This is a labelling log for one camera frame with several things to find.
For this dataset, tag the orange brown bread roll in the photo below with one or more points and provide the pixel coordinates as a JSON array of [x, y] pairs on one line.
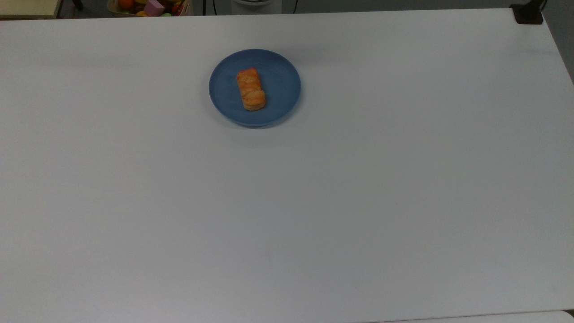
[[250, 89]]

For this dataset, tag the blue round plate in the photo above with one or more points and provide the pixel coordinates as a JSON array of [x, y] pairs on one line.
[[278, 85]]

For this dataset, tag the basket of toy fruit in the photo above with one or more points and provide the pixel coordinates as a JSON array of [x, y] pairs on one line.
[[181, 9]]

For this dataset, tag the pink toy block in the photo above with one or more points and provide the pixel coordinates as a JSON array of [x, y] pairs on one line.
[[154, 8]]

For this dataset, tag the orange toy fruit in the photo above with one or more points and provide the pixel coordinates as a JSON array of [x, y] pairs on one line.
[[126, 4]]

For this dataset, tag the black clamp-mounted pole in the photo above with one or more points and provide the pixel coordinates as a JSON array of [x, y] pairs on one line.
[[527, 14]]

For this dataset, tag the light wooden board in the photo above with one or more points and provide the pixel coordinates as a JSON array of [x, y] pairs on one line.
[[27, 8]]

